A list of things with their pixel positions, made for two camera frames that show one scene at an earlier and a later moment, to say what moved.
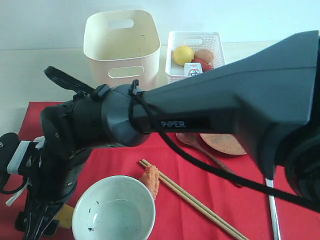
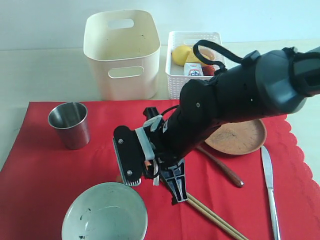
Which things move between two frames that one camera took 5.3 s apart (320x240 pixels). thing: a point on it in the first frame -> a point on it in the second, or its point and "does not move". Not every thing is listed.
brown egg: x=205 y=55 does not move
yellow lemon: x=182 y=54 does not move
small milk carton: x=191 y=69 does not move
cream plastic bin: x=122 y=47 does not move
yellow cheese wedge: x=65 y=216 -> x=192 y=57
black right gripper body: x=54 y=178 -> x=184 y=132
